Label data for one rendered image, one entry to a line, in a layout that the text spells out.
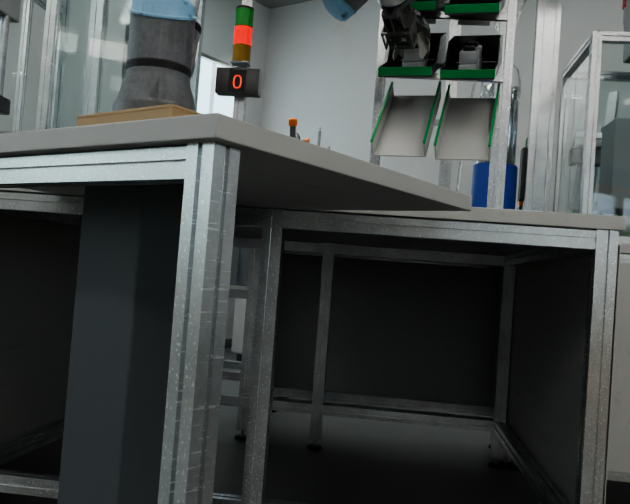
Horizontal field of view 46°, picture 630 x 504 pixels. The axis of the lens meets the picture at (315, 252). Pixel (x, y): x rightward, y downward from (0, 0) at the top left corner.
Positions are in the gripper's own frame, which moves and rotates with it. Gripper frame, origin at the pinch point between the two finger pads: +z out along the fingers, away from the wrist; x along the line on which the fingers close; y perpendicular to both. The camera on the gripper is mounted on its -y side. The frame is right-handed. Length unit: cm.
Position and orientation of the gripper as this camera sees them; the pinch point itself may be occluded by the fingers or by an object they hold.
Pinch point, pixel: (415, 52)
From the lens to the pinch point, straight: 189.1
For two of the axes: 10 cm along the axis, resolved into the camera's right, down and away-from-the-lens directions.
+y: -3.0, 8.7, -3.9
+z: 3.2, 4.8, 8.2
